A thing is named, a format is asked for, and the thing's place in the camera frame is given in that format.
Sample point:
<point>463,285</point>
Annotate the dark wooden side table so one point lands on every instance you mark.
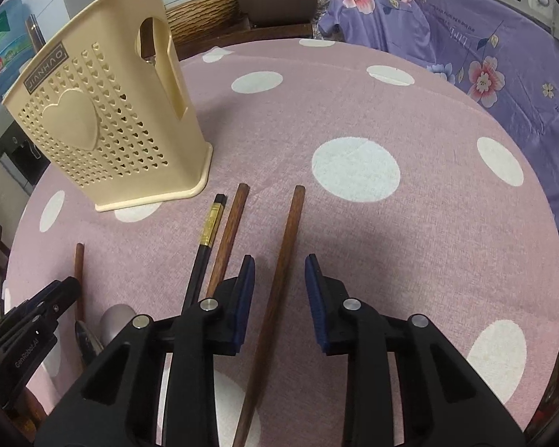
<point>191,48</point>

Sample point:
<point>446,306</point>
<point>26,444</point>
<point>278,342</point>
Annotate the blue water bottle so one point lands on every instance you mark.
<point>16,48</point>

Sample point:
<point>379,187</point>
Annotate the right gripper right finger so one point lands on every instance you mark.
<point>444,400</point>

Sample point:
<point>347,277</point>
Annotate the grey water dispenser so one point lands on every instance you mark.
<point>18,154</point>

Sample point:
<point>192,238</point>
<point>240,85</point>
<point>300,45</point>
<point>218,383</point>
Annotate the matte grey spoon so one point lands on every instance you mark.
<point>113,321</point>

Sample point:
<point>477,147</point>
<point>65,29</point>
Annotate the shiny steel spoon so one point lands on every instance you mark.
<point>88,344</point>

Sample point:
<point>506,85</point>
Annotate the cream plastic utensil holder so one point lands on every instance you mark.
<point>105,101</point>

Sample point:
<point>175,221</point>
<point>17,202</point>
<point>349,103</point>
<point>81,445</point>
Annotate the pink polka dot tablecloth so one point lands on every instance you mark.
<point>416,199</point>

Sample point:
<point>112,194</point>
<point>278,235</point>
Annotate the black chopstick gold band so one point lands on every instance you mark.
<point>207,239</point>

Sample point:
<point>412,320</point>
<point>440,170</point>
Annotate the black chopstick silver band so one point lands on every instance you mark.
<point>79,263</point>

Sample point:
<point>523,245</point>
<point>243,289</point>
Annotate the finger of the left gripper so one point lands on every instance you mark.
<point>50,303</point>

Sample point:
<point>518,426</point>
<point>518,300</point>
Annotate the woven brown basin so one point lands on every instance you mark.
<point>197,19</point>

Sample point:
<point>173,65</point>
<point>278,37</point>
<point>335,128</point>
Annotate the purple floral cloth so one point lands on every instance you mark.
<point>500,58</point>

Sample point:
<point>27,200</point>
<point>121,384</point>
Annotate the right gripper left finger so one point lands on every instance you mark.
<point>153,385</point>

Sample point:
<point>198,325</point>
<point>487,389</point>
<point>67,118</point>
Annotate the dark wooden chopstick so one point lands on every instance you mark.
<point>228,238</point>

